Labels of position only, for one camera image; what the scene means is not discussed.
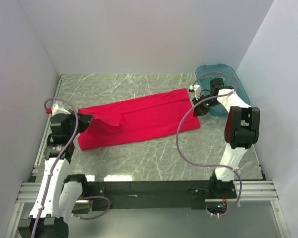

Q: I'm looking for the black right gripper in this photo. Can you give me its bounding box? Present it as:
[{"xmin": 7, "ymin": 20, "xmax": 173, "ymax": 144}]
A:
[{"xmin": 192, "ymin": 94, "xmax": 220, "ymax": 117}]

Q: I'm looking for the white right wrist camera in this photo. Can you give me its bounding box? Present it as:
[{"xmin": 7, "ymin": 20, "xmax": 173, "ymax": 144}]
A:
[{"xmin": 188, "ymin": 84, "xmax": 202, "ymax": 100}]

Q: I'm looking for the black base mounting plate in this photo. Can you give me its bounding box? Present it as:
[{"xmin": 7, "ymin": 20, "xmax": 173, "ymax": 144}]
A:
[{"xmin": 86, "ymin": 180, "xmax": 237, "ymax": 210}]

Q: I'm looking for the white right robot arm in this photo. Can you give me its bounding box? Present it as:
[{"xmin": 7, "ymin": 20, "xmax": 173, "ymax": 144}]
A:
[{"xmin": 189, "ymin": 78, "xmax": 260, "ymax": 198}]

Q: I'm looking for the red t shirt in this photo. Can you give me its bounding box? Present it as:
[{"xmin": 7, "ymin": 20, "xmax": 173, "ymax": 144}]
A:
[{"xmin": 77, "ymin": 88, "xmax": 200, "ymax": 151}]

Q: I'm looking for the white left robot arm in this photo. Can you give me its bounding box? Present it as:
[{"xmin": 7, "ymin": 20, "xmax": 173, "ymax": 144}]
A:
[{"xmin": 17, "ymin": 110, "xmax": 93, "ymax": 238}]

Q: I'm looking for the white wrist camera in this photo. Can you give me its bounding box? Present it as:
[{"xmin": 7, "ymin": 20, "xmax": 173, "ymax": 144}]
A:
[
  {"xmin": 45, "ymin": 102, "xmax": 70, "ymax": 116},
  {"xmin": 188, "ymin": 84, "xmax": 202, "ymax": 100}
]

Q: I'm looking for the teal plastic basket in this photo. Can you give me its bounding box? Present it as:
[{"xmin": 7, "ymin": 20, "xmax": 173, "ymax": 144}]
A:
[{"xmin": 195, "ymin": 64, "xmax": 250, "ymax": 104}]

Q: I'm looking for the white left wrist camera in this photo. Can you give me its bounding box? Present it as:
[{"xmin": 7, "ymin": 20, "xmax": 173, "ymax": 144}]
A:
[{"xmin": 45, "ymin": 102, "xmax": 70, "ymax": 116}]

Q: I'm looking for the aluminium frame rail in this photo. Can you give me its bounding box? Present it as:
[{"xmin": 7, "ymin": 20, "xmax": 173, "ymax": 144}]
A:
[{"xmin": 16, "ymin": 180, "xmax": 279, "ymax": 203}]

